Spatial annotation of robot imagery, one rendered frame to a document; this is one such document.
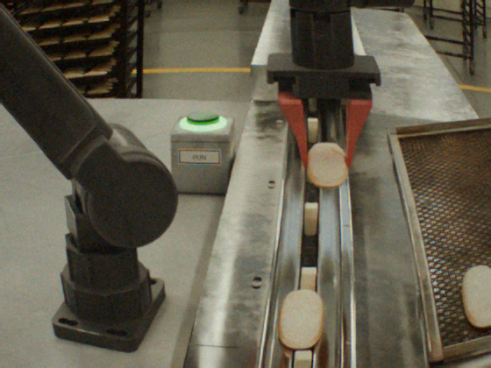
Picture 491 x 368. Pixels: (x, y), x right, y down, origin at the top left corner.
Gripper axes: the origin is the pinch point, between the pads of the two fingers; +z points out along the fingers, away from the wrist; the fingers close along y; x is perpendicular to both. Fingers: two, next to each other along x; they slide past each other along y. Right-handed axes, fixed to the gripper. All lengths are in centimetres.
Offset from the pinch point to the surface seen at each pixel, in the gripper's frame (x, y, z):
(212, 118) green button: -22.0, 12.7, 3.8
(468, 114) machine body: -60, -29, 15
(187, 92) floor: -344, 63, 99
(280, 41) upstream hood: -61, 6, 4
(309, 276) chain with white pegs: 8.9, 1.7, 7.5
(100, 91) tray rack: -218, 79, 57
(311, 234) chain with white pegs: -5.1, 1.4, 10.5
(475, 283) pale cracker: 18.5, -12.5, 3.9
